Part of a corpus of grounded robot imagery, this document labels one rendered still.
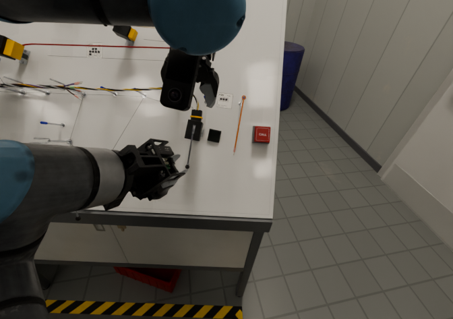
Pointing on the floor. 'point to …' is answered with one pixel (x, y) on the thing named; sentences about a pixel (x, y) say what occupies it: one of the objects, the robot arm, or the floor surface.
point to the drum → (290, 71)
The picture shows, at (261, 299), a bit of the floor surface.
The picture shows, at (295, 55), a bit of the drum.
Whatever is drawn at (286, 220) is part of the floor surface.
